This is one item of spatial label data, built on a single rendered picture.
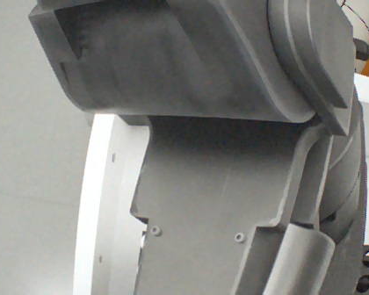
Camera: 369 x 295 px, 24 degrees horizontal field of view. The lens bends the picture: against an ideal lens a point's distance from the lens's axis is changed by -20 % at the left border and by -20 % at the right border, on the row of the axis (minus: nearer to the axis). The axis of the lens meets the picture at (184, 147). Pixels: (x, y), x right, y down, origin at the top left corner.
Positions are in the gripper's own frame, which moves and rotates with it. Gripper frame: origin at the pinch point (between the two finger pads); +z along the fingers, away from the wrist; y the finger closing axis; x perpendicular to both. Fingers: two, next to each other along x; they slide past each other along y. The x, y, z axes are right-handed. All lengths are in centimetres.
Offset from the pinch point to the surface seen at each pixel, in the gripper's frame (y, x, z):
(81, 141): -44, -40, 86
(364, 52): -13.1, 4.2, 0.8
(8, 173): -39, -54, 85
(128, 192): -6.8, -11.6, 6.7
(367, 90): -9.5, 4.0, -0.8
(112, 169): -6.9, -11.7, 3.3
